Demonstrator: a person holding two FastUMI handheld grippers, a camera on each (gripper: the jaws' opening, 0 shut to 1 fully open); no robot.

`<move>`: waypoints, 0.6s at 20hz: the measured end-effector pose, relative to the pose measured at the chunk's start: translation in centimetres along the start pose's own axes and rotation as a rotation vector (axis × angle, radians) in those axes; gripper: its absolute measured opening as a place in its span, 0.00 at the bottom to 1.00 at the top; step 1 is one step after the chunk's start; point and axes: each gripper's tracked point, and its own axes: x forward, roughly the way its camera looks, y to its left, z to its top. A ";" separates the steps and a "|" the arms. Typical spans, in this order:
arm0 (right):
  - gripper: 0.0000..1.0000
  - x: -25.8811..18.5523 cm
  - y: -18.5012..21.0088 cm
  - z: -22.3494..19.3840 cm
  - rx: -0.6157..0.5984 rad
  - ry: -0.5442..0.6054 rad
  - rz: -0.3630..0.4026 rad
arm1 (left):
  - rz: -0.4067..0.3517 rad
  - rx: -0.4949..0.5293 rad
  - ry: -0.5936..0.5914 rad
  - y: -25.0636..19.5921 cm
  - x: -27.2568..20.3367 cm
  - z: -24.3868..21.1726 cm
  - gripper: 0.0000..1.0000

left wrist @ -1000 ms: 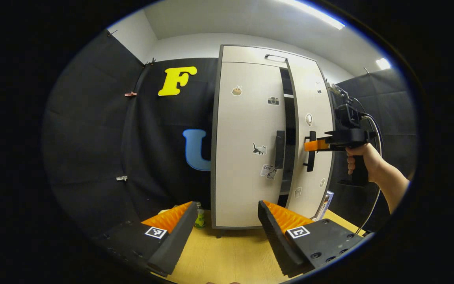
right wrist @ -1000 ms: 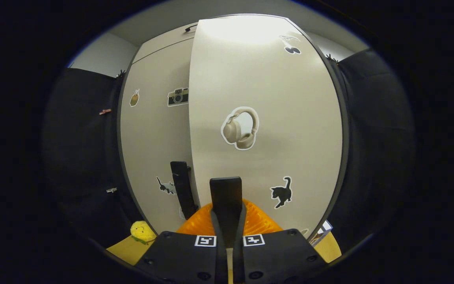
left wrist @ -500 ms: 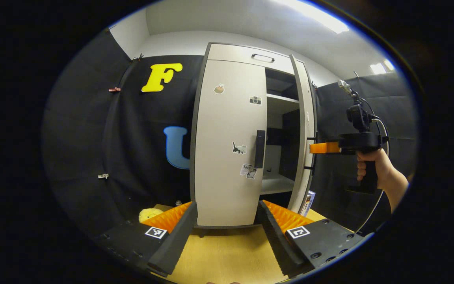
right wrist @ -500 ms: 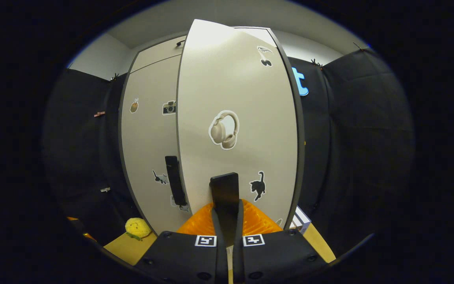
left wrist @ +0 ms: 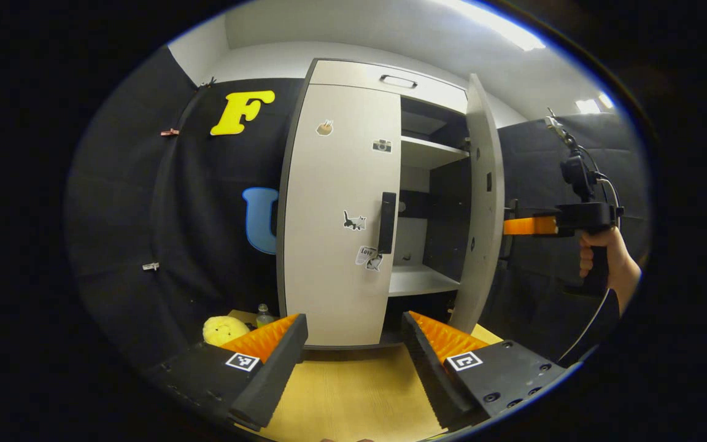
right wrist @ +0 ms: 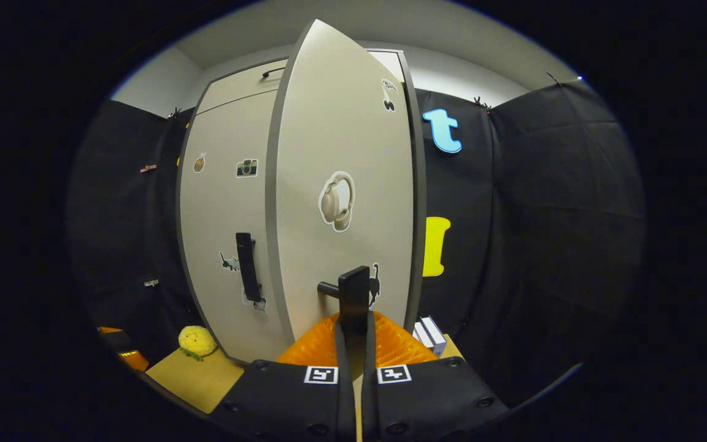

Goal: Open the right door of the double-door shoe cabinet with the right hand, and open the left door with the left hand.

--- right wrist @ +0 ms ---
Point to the beige cabinet drawer front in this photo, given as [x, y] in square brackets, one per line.
[243, 86]

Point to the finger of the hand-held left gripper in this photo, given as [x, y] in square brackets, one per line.
[111, 336]
[135, 360]

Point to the yellow plush toy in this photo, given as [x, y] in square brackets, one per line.
[197, 341]

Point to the beige spine book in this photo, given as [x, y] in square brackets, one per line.
[424, 341]

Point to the black backdrop cloth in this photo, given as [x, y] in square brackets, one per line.
[544, 245]

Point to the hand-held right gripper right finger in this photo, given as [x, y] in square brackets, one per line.
[370, 399]

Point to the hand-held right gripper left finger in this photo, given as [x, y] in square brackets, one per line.
[342, 399]

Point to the double-door shoe cabinet body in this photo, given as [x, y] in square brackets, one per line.
[420, 215]

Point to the beige shoe cabinet door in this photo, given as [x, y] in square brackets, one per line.
[341, 123]
[218, 215]

